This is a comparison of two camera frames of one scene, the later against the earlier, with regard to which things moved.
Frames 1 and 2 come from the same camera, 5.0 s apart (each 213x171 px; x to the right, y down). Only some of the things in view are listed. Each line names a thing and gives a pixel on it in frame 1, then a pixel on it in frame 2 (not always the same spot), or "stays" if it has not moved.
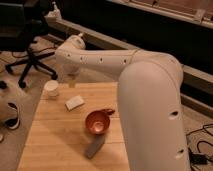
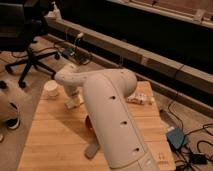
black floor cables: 199,157 stays
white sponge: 74,103 stays
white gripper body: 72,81 → 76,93
